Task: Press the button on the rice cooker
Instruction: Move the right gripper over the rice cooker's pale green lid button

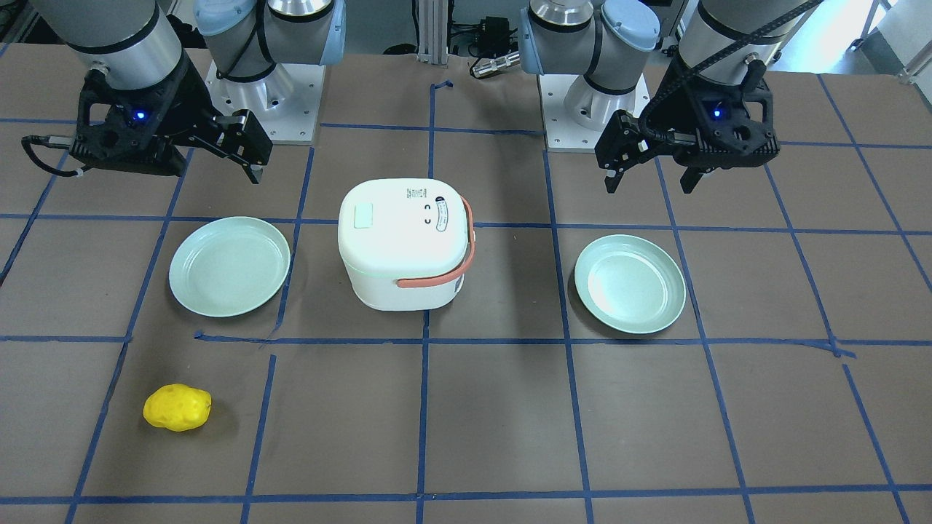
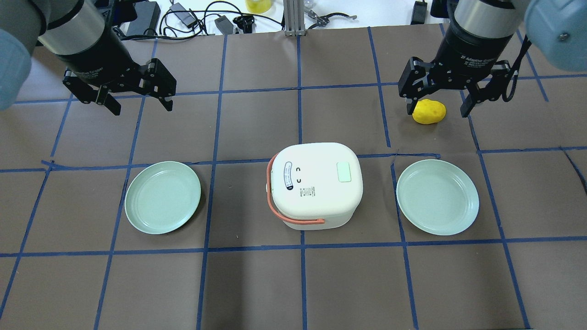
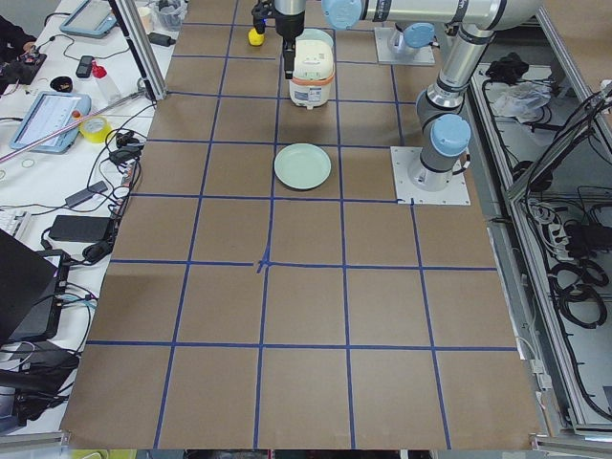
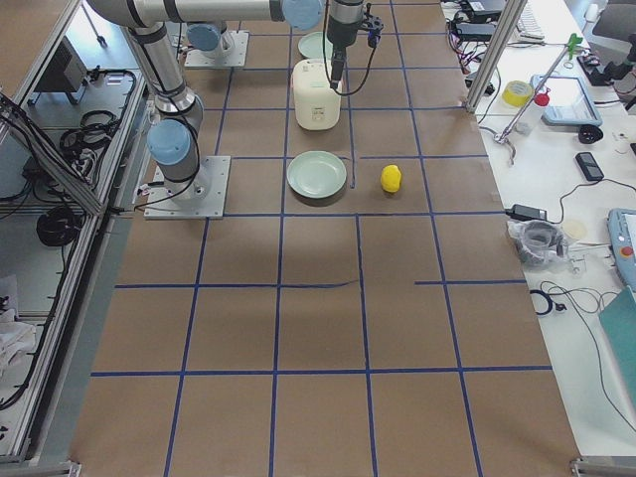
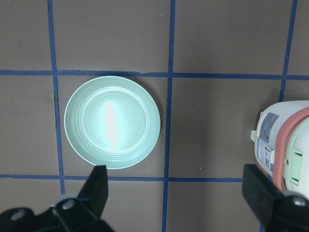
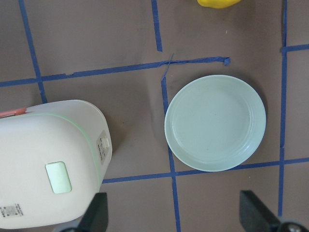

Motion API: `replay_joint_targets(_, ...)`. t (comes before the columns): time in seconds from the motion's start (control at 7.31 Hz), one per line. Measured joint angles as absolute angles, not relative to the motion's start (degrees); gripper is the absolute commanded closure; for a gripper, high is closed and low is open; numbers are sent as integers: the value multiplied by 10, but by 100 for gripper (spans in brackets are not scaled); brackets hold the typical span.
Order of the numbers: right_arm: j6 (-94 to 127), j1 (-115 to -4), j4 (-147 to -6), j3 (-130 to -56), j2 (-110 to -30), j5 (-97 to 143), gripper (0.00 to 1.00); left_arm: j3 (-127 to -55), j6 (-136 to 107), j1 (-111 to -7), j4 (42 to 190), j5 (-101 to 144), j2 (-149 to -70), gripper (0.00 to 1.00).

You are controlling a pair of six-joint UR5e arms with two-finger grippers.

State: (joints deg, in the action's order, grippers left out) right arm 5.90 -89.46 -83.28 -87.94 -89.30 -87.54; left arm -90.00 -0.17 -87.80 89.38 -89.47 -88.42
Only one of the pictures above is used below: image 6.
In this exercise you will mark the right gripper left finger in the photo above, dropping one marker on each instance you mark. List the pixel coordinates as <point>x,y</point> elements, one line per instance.
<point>95,218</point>

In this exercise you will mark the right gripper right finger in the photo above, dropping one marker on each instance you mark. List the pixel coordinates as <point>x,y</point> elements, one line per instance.
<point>254,216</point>

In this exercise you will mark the green plate near potato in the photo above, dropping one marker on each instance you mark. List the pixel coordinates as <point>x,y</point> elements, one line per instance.
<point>215,123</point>

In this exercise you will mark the yellow toy potato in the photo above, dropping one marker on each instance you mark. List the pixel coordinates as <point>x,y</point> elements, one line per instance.
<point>217,4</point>

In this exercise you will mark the white rice cooker pink handle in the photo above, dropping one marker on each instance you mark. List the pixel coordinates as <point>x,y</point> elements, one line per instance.
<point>53,158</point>

